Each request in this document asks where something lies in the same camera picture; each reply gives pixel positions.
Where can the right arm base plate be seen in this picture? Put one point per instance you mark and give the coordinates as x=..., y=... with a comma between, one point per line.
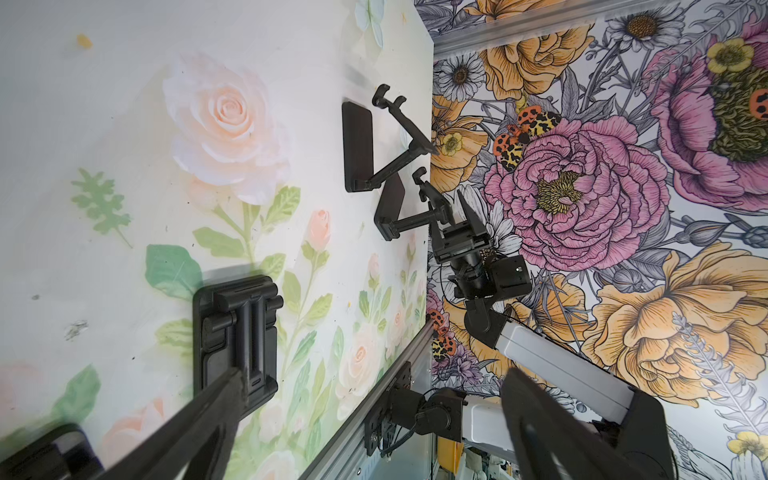
x=390, y=408

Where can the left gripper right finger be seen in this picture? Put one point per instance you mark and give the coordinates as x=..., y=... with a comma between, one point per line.
x=549, y=442

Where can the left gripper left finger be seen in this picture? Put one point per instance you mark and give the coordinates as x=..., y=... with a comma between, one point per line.
x=196, y=443

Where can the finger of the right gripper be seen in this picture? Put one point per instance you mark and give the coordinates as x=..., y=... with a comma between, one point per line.
x=476, y=225
x=435, y=233

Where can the right aluminium corner post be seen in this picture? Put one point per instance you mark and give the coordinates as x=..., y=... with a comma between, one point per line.
x=533, y=23

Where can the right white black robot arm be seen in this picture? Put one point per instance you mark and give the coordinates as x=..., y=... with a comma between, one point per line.
x=621, y=415

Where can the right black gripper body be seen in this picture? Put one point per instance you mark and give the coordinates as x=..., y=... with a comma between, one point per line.
x=472, y=276

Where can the aluminium front rail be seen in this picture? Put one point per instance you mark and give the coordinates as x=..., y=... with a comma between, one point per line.
x=353, y=452

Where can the black phone stand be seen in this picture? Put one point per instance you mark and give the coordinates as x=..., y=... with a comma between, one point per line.
x=363, y=172
x=62, y=453
x=235, y=326
x=397, y=213

